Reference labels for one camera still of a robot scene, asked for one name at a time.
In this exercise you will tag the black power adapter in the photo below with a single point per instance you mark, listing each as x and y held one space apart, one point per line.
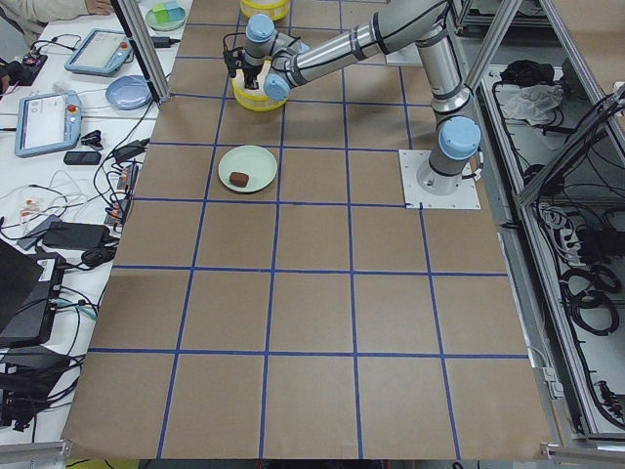
162 42

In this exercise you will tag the blue round plate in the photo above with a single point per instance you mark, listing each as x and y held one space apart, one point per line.
128 92

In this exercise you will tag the teach pendant far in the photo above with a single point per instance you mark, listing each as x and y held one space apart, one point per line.
102 52

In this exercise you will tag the brown rectangular bun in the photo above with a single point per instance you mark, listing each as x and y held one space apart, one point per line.
239 179

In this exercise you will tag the aluminium frame post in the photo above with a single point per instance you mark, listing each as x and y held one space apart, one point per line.
134 26

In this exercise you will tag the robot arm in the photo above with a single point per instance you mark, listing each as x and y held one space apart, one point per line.
399 24

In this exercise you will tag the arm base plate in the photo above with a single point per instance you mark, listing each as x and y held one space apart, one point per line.
423 188

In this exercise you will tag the teach pendant near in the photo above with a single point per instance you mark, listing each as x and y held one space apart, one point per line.
48 123

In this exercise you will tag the light green round plate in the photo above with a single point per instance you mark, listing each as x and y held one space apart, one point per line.
259 163

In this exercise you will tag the yellow bamboo steamer basket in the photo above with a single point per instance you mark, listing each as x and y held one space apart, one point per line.
274 9

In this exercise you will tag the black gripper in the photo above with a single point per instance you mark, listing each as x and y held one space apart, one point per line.
251 73

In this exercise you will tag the teach pendant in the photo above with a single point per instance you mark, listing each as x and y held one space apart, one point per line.
48 123
102 52

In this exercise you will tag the black laptop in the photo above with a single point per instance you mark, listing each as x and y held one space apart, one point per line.
30 283

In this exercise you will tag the yellow steamer basket with cloth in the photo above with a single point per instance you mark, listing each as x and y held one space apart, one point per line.
255 99

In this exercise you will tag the green bowl with sponges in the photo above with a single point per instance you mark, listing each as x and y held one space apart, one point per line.
166 16

